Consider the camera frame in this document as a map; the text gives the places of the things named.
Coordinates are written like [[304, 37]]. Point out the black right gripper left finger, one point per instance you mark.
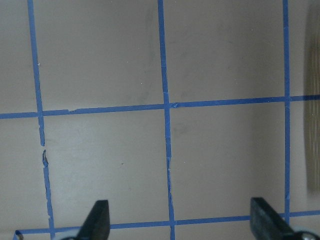
[[97, 224]]

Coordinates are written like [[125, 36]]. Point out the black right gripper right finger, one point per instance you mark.
[[266, 223]]

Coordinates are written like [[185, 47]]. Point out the brown wicker basket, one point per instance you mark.
[[311, 90]]

